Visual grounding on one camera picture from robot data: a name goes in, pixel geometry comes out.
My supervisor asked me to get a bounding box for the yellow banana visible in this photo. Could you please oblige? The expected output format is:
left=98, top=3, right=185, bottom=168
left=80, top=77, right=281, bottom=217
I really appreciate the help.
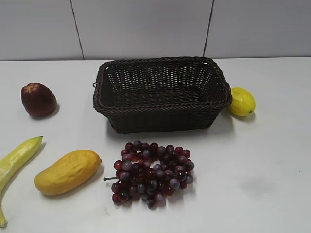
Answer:
left=0, top=136, right=43, bottom=228

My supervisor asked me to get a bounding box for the dark brown woven basket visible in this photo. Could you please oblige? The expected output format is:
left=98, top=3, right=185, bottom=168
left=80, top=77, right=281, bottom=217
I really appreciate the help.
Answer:
left=93, top=56, right=232, bottom=133

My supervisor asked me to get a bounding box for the red grape bunch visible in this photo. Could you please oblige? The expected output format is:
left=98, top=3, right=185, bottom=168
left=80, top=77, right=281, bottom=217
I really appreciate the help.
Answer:
left=103, top=140, right=195, bottom=209

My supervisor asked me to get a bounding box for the yellow lemon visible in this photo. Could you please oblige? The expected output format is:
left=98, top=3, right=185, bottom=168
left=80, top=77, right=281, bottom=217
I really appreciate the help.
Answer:
left=229, top=87, right=256, bottom=117

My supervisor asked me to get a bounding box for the yellow mango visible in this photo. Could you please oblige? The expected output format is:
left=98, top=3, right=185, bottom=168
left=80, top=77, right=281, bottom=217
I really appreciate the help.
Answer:
left=34, top=150, right=102, bottom=195

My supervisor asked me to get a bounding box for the dark red apple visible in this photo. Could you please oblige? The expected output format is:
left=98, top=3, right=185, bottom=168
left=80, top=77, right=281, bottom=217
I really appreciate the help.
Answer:
left=21, top=83, right=57, bottom=117

